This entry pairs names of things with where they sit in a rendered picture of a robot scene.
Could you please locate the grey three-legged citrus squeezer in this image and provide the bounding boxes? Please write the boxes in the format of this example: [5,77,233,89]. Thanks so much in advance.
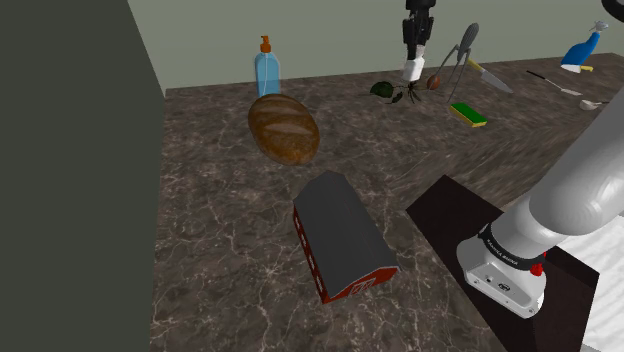
[434,22,481,104]

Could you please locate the green leafy plant dark stems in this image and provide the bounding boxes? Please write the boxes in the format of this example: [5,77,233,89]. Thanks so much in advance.
[368,80,426,106]

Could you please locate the green and yellow sponge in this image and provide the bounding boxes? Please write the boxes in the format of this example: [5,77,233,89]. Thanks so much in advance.
[448,101,489,129]

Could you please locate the blue soap dispenser orange pump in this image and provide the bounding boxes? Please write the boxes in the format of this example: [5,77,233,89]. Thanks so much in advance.
[253,34,282,98]

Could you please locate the blue spray bottle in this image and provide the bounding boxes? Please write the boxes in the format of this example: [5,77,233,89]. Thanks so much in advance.
[559,20,610,75]

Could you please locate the brown bread loaf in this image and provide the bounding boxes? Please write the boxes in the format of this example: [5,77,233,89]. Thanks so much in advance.
[247,93,321,167]

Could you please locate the white spoon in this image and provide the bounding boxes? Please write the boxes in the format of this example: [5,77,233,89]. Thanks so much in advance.
[578,98,611,112]

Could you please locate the dark robot stand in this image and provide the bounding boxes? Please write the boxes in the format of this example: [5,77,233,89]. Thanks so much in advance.
[405,174,601,352]

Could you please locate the red toy barn grey roof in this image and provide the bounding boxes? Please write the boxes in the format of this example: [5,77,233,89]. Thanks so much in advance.
[292,169,401,305]

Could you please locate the yellow-handled kitchen knife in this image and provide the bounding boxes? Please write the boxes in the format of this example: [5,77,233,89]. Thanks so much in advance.
[466,58,515,95]

